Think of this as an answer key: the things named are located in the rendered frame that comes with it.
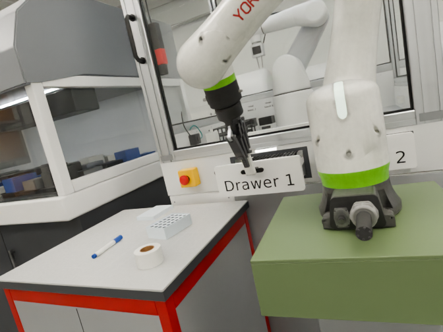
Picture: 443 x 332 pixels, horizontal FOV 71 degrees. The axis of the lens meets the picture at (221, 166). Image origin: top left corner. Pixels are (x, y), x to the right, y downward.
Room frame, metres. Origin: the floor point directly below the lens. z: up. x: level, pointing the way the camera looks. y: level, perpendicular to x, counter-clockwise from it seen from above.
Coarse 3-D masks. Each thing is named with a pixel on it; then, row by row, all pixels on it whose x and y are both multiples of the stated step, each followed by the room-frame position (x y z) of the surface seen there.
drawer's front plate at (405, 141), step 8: (392, 136) 0.92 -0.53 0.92; (400, 136) 0.91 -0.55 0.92; (408, 136) 0.90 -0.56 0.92; (392, 144) 0.92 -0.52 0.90; (400, 144) 0.91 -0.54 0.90; (408, 144) 0.90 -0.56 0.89; (392, 152) 0.92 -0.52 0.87; (400, 152) 0.91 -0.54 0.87; (408, 152) 0.90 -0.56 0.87; (392, 160) 0.92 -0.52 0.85; (400, 160) 0.91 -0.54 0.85; (408, 160) 0.91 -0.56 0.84; (416, 160) 0.90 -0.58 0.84; (392, 168) 0.93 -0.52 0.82; (400, 168) 0.92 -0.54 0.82; (408, 168) 0.91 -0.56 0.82
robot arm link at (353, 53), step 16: (336, 0) 0.71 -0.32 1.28; (352, 0) 0.67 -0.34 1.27; (368, 0) 0.66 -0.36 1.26; (336, 16) 0.70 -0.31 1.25; (352, 16) 0.67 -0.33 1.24; (368, 16) 0.67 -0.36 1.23; (336, 32) 0.70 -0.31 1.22; (352, 32) 0.67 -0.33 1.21; (368, 32) 0.67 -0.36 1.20; (336, 48) 0.70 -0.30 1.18; (352, 48) 0.67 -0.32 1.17; (368, 48) 0.67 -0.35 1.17; (336, 64) 0.69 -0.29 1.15; (352, 64) 0.67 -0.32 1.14; (368, 64) 0.67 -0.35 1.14; (336, 80) 0.69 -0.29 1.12
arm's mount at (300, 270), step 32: (416, 192) 0.59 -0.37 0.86; (288, 224) 0.58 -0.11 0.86; (320, 224) 0.54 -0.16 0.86; (416, 224) 0.46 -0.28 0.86; (256, 256) 0.47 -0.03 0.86; (288, 256) 0.45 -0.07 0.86; (320, 256) 0.43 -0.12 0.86; (352, 256) 0.41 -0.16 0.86; (384, 256) 0.39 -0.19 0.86; (416, 256) 0.37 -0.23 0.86; (256, 288) 0.46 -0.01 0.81; (288, 288) 0.44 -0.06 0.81; (320, 288) 0.42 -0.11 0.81; (352, 288) 0.41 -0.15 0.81; (384, 288) 0.39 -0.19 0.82; (416, 288) 0.38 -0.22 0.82; (352, 320) 0.41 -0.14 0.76; (384, 320) 0.39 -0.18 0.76; (416, 320) 0.38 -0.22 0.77
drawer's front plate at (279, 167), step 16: (272, 160) 0.95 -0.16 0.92; (288, 160) 0.93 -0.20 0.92; (224, 176) 1.02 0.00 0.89; (240, 176) 1.00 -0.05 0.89; (256, 176) 0.97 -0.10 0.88; (272, 176) 0.95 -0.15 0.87; (288, 176) 0.93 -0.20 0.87; (224, 192) 1.03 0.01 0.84; (240, 192) 1.00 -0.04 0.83; (256, 192) 0.98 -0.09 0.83; (272, 192) 0.96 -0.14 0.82
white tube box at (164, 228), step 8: (168, 216) 1.03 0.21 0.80; (176, 216) 1.01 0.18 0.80; (184, 216) 0.98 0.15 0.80; (152, 224) 0.97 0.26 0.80; (160, 224) 0.96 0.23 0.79; (168, 224) 0.94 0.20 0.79; (176, 224) 0.94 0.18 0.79; (184, 224) 0.97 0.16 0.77; (152, 232) 0.93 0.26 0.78; (160, 232) 0.91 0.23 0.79; (168, 232) 0.91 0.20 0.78; (176, 232) 0.94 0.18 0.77
